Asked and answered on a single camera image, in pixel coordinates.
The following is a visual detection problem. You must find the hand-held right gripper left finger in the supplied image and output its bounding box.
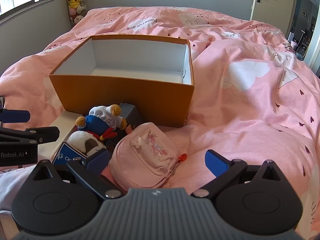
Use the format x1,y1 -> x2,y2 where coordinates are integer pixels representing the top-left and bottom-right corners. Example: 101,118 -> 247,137
31,149 -> 122,200

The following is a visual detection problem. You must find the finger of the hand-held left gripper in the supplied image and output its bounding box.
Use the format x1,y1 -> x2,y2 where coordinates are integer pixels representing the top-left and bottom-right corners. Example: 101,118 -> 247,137
0,126 -> 60,145
0,96 -> 31,124

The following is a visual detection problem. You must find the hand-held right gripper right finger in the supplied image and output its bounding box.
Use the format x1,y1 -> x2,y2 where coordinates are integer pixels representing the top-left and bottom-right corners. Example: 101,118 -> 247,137
190,149 -> 283,198

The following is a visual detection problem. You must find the white and brown plush toy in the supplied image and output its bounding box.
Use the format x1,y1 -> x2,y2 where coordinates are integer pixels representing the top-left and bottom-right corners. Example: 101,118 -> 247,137
67,131 -> 108,159

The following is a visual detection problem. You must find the blue card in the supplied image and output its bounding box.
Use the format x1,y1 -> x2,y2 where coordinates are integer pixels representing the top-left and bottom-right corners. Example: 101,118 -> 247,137
52,142 -> 88,167

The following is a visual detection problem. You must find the teddy bear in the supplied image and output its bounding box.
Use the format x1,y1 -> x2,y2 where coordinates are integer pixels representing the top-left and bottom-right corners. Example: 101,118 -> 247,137
76,104 -> 128,142

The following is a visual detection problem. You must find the pink pouch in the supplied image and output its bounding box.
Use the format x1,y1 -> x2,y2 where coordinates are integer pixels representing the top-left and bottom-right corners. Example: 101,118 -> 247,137
109,122 -> 188,188

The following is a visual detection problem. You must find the grey box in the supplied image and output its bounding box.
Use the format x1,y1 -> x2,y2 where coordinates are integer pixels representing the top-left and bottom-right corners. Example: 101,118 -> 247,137
117,102 -> 143,130

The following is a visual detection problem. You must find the orange cardboard box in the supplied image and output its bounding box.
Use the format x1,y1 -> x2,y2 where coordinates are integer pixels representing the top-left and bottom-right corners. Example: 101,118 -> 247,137
49,35 -> 195,128

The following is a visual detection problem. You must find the white cardboard lid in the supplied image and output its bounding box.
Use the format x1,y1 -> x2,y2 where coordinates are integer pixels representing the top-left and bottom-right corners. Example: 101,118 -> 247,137
37,111 -> 83,165

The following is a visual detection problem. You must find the pale printed cloth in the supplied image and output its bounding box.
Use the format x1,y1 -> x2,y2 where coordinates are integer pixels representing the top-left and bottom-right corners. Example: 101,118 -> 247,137
0,166 -> 38,205

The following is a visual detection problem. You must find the pink printed blanket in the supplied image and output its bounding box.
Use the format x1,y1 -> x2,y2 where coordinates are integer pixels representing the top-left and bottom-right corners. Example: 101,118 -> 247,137
0,5 -> 320,233

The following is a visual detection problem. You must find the hanging plush toys column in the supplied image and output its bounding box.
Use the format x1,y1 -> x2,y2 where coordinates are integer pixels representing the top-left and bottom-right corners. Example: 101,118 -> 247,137
65,0 -> 87,26

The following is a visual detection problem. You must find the grey door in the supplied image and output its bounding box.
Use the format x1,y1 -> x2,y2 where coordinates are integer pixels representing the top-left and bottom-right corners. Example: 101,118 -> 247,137
250,0 -> 299,22

